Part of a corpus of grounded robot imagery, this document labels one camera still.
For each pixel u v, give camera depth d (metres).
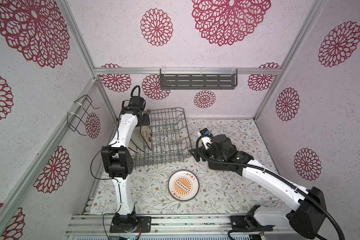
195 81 0.98
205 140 0.67
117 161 0.53
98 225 0.75
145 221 0.76
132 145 0.95
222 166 0.57
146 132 0.99
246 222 0.66
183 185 0.84
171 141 1.06
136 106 0.72
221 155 0.57
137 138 0.94
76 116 0.75
